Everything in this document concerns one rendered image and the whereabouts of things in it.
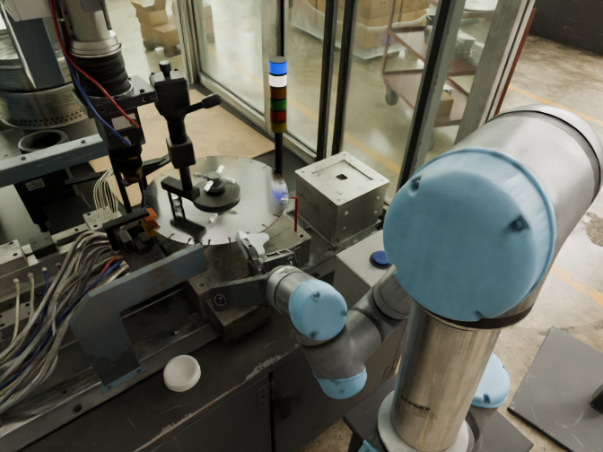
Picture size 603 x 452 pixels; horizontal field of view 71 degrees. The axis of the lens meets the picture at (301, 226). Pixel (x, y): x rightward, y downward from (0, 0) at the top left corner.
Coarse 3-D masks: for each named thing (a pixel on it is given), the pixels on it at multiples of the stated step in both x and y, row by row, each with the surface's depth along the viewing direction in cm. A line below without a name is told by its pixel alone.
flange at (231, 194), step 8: (200, 184) 98; (224, 184) 96; (232, 184) 98; (200, 192) 95; (208, 192) 94; (216, 192) 94; (224, 192) 95; (232, 192) 96; (200, 200) 93; (208, 200) 93; (216, 200) 94; (224, 200) 94; (232, 200) 94; (208, 208) 93; (216, 208) 93
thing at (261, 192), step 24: (192, 168) 104; (216, 168) 105; (240, 168) 105; (264, 168) 105; (144, 192) 97; (240, 192) 98; (264, 192) 98; (168, 216) 91; (192, 216) 91; (216, 216) 91; (240, 216) 91; (264, 216) 92; (192, 240) 85; (216, 240) 86
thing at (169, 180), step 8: (168, 176) 91; (184, 176) 84; (168, 184) 88; (176, 184) 89; (184, 184) 86; (192, 184) 87; (168, 192) 90; (176, 192) 88; (184, 192) 87; (192, 192) 87; (192, 200) 87
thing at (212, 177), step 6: (222, 168) 96; (198, 174) 94; (204, 174) 94; (210, 174) 93; (216, 174) 93; (210, 180) 92; (216, 180) 93; (222, 180) 93; (228, 180) 93; (234, 180) 93; (210, 186) 91; (216, 186) 94
